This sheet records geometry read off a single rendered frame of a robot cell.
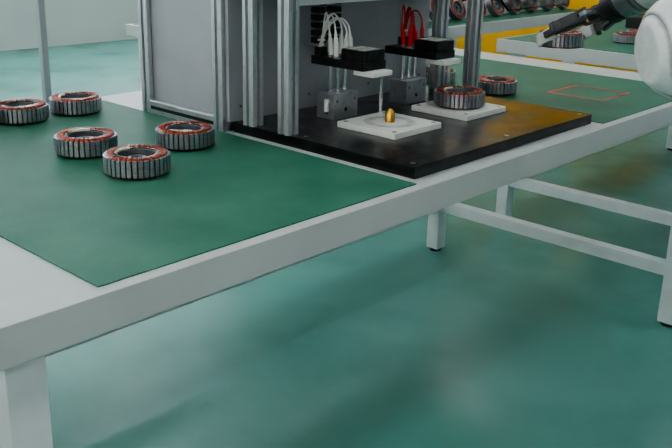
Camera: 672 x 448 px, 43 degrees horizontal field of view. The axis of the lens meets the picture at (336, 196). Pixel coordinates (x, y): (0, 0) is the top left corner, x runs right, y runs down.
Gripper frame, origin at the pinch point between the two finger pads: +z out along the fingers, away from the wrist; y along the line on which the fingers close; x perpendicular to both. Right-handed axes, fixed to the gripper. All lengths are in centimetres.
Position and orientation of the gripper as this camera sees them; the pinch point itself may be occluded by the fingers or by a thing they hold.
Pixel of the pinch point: (560, 37)
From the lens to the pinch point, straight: 218.8
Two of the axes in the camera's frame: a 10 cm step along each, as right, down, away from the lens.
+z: -4.6, 2.4, 8.6
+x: -2.3, -9.6, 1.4
